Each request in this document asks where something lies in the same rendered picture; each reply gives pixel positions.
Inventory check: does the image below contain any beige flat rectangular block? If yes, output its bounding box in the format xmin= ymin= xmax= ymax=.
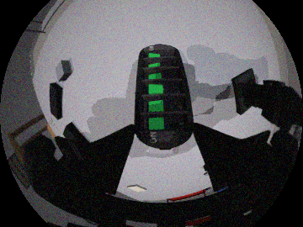
xmin=127 ymin=184 xmax=147 ymax=192

